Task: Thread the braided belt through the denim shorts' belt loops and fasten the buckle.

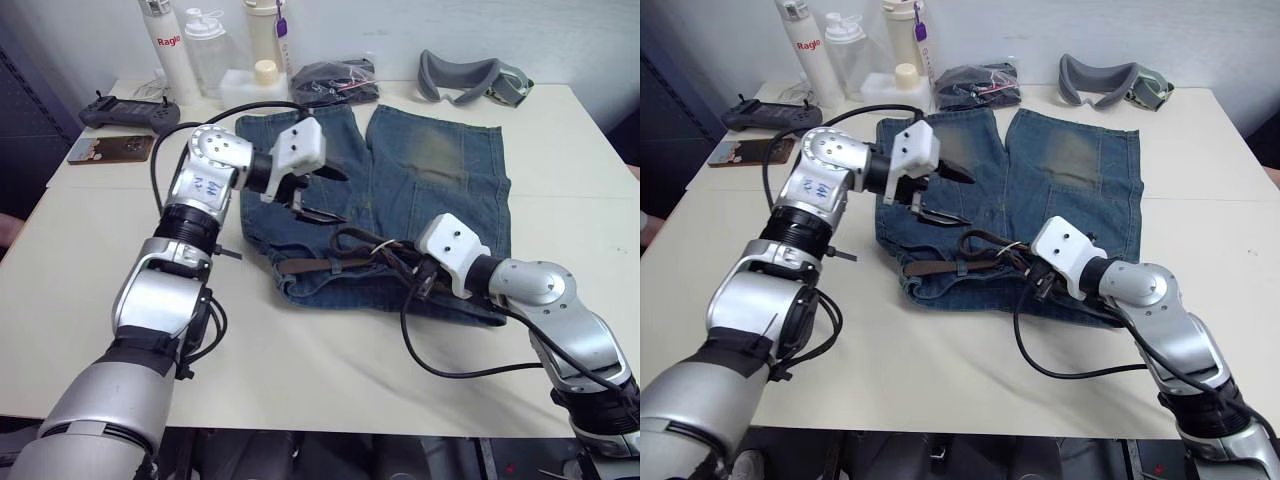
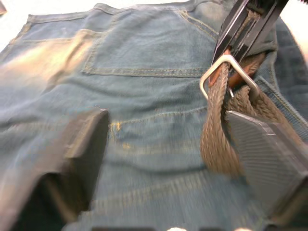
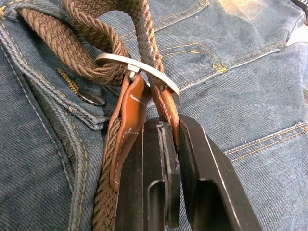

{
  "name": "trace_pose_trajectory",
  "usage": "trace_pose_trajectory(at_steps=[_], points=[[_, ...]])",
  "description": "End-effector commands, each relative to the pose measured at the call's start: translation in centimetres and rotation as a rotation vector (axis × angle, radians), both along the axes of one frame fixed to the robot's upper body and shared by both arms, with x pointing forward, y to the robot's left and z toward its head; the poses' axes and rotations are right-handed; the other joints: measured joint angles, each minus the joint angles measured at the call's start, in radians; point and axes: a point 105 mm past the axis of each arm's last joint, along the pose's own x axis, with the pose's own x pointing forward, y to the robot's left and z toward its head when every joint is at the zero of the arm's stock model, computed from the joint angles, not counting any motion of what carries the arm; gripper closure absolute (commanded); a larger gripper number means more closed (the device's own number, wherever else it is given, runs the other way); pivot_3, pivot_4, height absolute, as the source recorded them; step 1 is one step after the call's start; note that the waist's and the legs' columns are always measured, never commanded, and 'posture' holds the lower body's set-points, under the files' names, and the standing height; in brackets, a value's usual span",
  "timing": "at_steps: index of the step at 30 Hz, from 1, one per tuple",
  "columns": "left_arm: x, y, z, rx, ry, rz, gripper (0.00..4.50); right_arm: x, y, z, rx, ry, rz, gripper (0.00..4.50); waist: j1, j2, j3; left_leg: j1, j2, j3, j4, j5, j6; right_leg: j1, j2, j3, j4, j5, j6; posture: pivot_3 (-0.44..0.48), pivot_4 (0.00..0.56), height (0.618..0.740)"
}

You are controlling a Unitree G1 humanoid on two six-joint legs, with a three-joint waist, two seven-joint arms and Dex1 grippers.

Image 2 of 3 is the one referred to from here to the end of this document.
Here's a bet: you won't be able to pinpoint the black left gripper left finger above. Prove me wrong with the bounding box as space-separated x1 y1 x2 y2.
0 107 109 231

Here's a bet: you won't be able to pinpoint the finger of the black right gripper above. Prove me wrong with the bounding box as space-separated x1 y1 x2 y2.
231 0 298 61
211 0 256 66

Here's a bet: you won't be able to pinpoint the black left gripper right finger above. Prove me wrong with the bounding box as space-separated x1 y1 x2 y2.
225 110 308 221

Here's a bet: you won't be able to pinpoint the braided belt with silver buckle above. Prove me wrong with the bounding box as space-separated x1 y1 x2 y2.
199 9 307 180

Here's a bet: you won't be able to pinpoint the blue denim shorts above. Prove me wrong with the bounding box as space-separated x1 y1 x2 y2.
0 0 308 231

